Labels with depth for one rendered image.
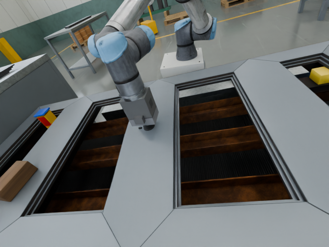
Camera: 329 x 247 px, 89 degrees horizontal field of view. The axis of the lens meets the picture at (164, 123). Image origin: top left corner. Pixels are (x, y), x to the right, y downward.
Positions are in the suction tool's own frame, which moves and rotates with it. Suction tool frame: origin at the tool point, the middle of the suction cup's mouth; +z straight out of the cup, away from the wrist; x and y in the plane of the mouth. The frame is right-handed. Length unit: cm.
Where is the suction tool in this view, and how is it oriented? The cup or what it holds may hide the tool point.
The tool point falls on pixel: (150, 128)
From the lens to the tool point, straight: 60.7
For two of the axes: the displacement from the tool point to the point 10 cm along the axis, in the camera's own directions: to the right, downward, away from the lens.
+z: 2.6, 7.2, 6.4
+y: 9.5, -0.8, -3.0
